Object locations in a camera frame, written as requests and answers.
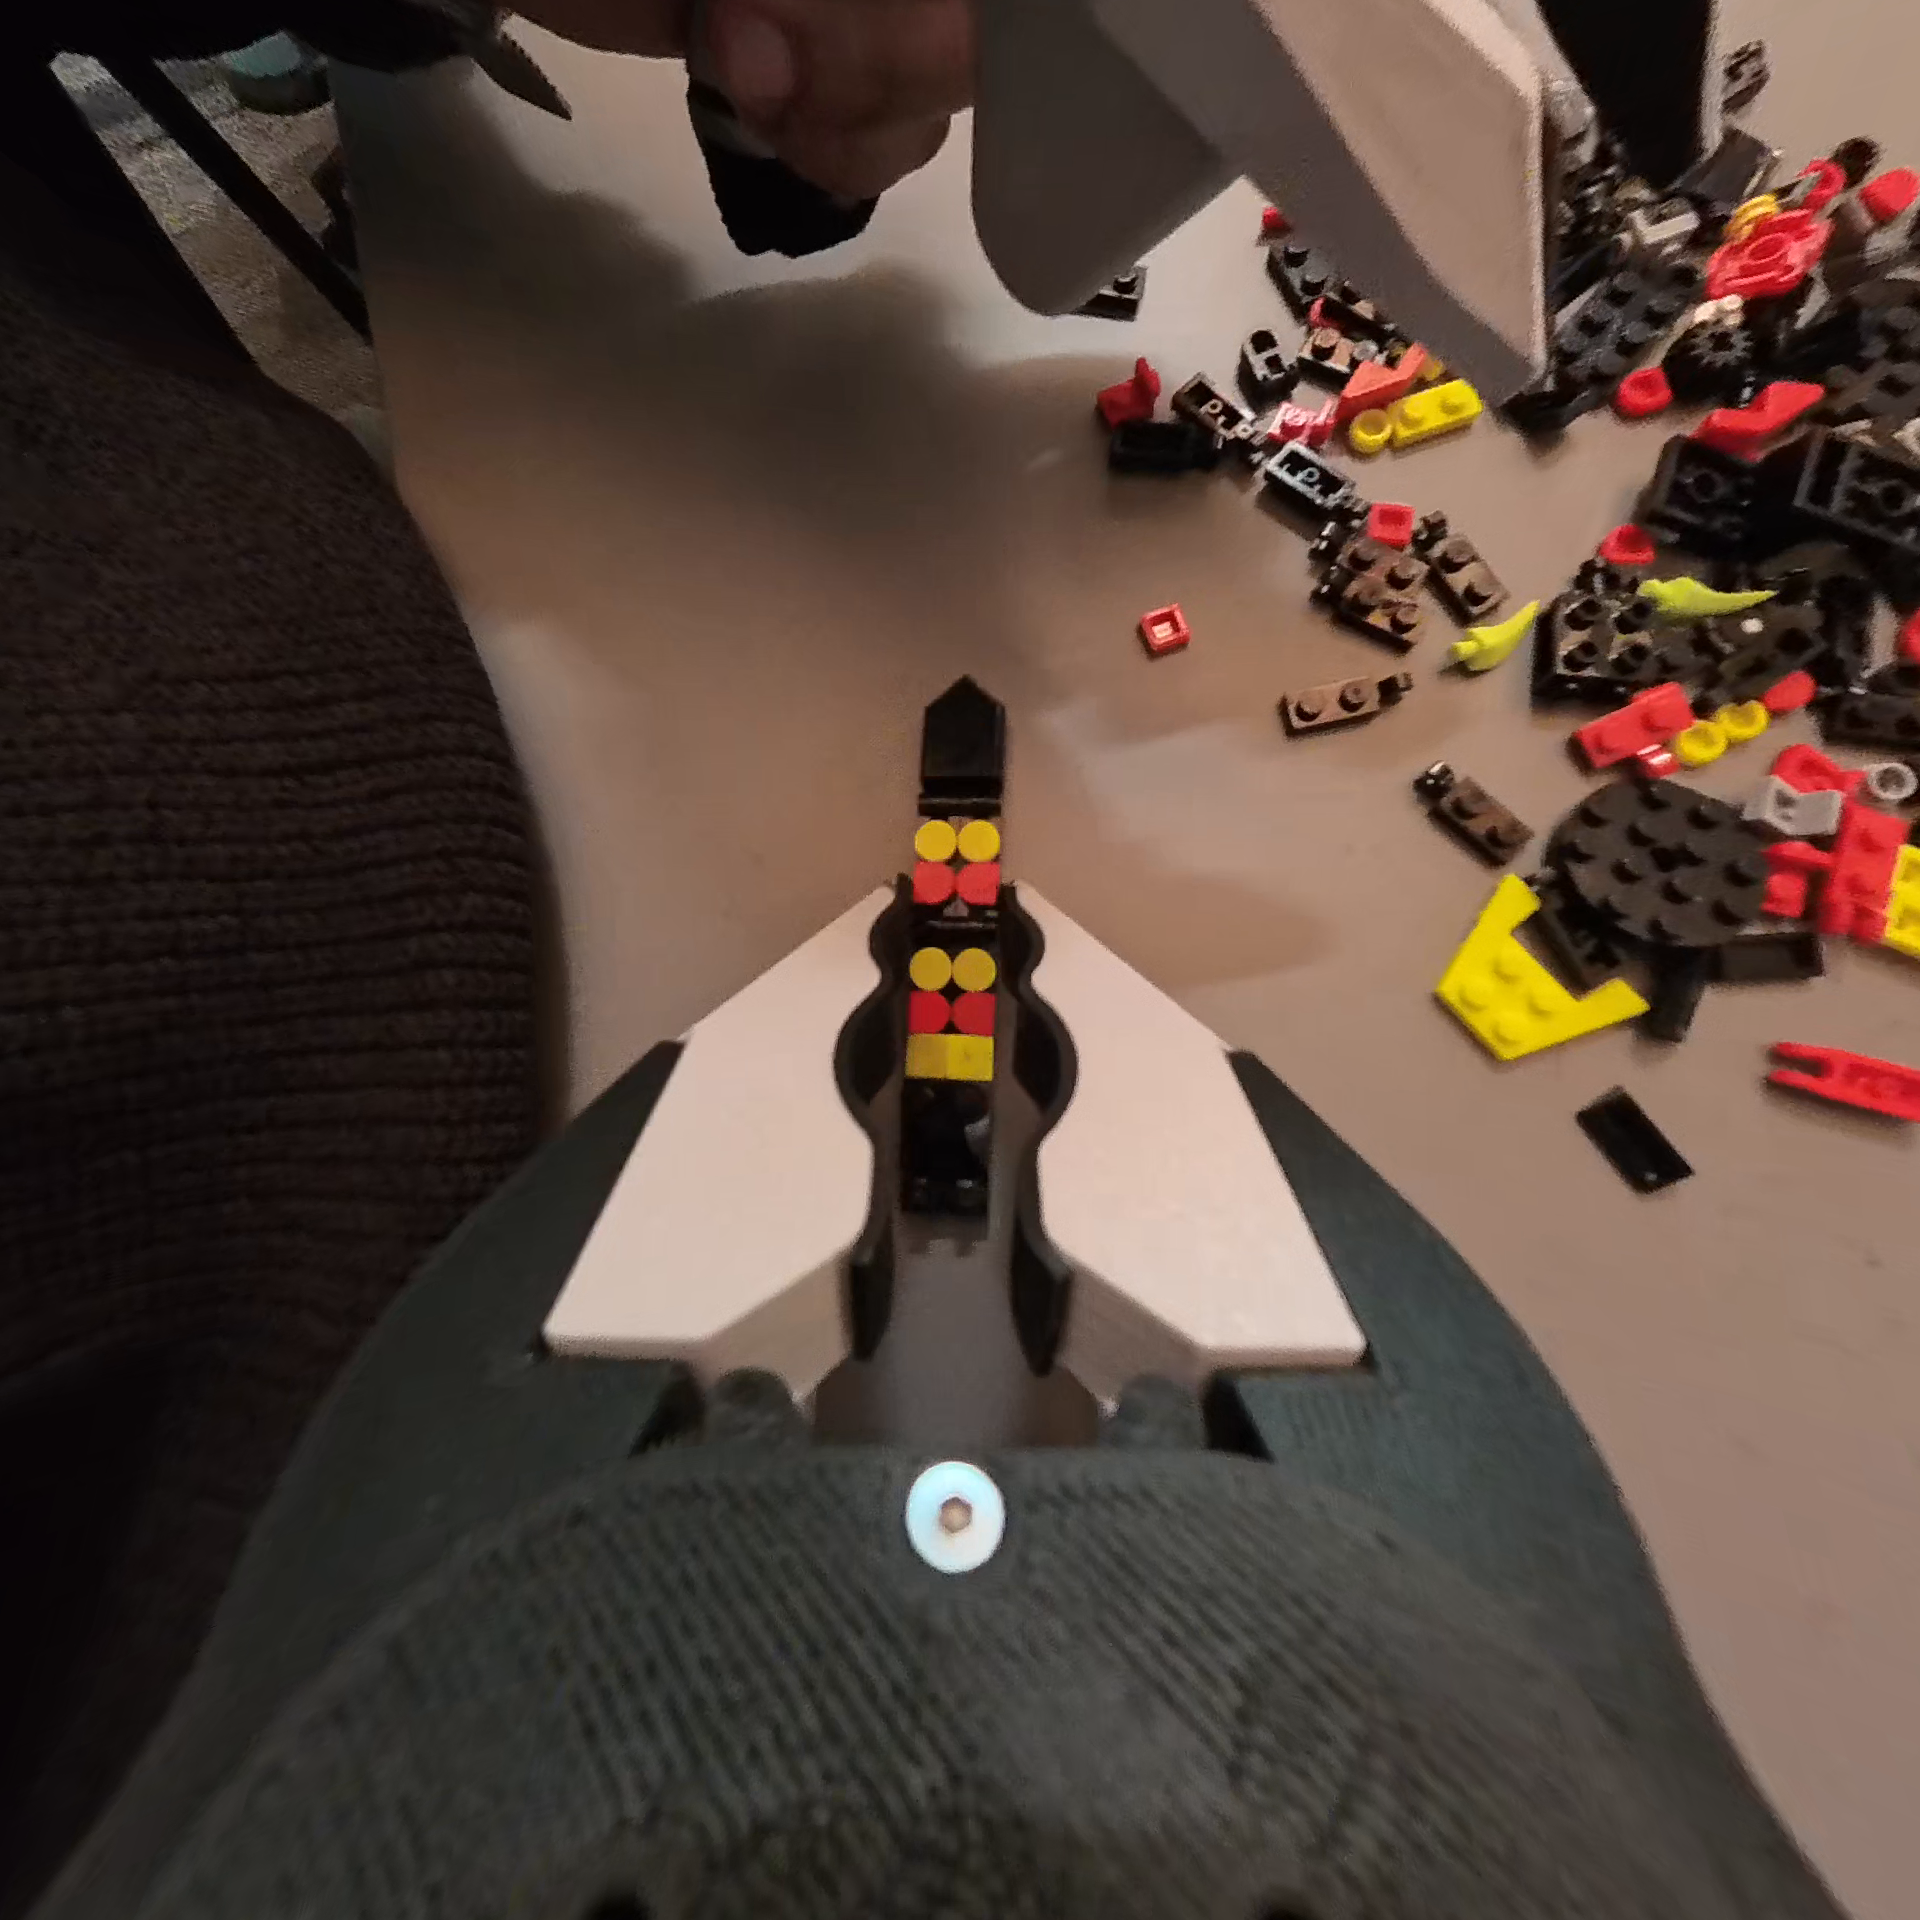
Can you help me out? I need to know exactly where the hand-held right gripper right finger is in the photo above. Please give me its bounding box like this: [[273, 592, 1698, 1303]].
[[1008, 884, 1369, 1375]]

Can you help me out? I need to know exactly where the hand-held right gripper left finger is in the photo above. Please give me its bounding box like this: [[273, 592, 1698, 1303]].
[[545, 884, 903, 1396]]

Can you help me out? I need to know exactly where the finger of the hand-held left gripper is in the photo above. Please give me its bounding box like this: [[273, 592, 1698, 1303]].
[[971, 0, 1551, 407], [1533, 0, 1719, 191]]

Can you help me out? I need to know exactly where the black red yellow lego assembly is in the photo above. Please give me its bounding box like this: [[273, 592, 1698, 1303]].
[[897, 674, 1010, 1220]]

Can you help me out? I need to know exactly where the pile of lego pieces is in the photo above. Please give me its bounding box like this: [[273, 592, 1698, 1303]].
[[1095, 46, 1920, 1194]]

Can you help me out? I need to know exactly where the person's left hand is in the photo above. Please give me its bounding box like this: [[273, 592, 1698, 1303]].
[[509, 0, 980, 204]]

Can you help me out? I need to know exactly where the black metal frame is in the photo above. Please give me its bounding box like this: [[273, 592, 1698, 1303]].
[[47, 46, 377, 348]]

